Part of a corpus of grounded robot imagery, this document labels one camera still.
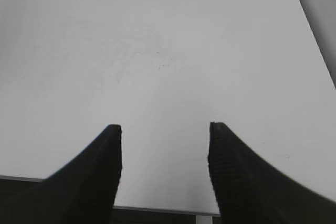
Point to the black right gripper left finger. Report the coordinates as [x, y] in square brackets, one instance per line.
[83, 191]

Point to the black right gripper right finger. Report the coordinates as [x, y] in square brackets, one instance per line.
[250, 190]

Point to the white table leg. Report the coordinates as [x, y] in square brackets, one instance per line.
[204, 220]

